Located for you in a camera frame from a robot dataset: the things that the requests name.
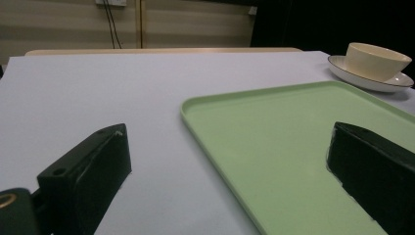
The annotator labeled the white wall socket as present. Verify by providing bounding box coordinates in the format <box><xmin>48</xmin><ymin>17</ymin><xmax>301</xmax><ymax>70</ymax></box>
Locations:
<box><xmin>95</xmin><ymin>0</ymin><xmax>128</xmax><ymax>8</ymax></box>

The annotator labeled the light green plastic tray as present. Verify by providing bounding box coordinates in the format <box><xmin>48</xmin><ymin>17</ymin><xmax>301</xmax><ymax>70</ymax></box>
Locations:
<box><xmin>180</xmin><ymin>80</ymin><xmax>415</xmax><ymax>235</ymax></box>

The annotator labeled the black cable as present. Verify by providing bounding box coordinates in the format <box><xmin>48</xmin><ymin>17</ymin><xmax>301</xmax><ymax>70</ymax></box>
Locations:
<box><xmin>105</xmin><ymin>0</ymin><xmax>122</xmax><ymax>50</ymax></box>
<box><xmin>102</xmin><ymin>0</ymin><xmax>116</xmax><ymax>50</ymax></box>

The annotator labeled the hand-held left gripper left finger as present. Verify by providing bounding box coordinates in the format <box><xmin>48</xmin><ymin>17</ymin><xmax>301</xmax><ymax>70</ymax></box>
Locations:
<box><xmin>36</xmin><ymin>122</ymin><xmax>133</xmax><ymax>235</ymax></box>

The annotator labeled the cream ceramic bowl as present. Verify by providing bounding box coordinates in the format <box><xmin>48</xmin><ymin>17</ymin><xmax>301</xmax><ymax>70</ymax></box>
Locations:
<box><xmin>344</xmin><ymin>41</ymin><xmax>413</xmax><ymax>83</ymax></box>

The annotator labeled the white plate with dark rim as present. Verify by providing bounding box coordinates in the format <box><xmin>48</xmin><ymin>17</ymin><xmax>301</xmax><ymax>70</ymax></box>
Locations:
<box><xmin>327</xmin><ymin>54</ymin><xmax>415</xmax><ymax>93</ymax></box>

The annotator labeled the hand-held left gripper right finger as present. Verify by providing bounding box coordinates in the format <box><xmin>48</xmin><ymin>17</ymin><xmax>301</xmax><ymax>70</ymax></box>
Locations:
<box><xmin>326</xmin><ymin>121</ymin><xmax>415</xmax><ymax>235</ymax></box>

